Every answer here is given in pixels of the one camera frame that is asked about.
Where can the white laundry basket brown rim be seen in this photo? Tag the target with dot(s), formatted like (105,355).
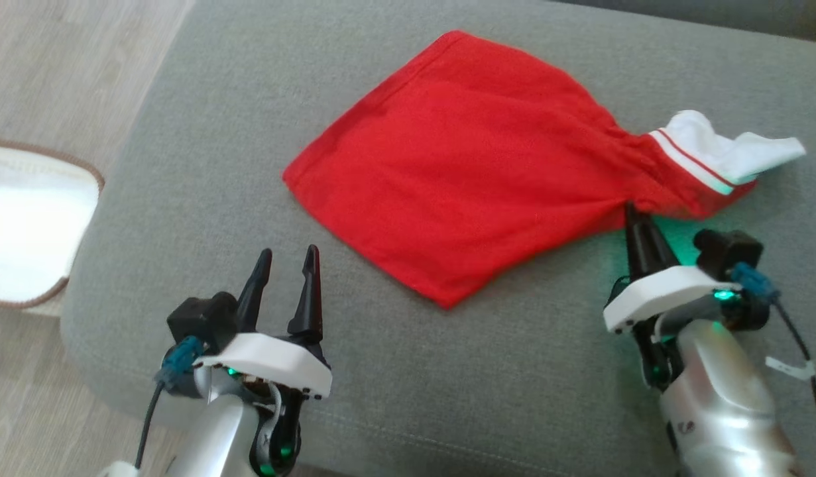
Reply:
(30,225)

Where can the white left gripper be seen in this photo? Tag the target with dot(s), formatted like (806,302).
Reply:
(275,358)

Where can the red and white striped t-shirt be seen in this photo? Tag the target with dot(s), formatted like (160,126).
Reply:
(461,172)

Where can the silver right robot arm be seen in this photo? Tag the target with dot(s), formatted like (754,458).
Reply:
(719,397)

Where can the grey fabric sofa seat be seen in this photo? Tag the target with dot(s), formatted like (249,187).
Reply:
(447,371)

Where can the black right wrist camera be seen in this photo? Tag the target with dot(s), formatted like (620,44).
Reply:
(726,248)

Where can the grey sofa back cushion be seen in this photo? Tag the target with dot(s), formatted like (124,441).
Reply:
(746,13)

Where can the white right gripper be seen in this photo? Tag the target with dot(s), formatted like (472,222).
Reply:
(653,295)

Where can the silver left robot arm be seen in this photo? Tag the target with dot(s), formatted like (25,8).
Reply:
(215,430)

